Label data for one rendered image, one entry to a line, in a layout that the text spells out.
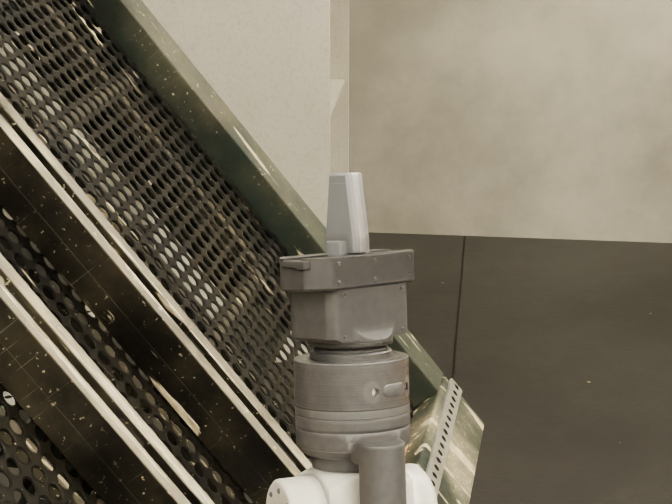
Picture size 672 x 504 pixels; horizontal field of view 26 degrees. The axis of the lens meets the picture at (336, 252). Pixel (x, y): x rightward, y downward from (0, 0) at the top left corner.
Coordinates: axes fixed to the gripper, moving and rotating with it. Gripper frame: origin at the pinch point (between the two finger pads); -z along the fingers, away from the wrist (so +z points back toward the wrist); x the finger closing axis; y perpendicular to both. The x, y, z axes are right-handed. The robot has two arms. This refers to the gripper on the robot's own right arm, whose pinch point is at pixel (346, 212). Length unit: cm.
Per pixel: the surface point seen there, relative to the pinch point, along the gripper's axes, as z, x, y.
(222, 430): 29, -40, 60
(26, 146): -7, -22, 74
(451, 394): 36, -112, 82
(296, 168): -4, -246, 255
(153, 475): 29, -18, 47
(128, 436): 25, -16, 49
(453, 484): 47, -95, 69
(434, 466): 43, -90, 68
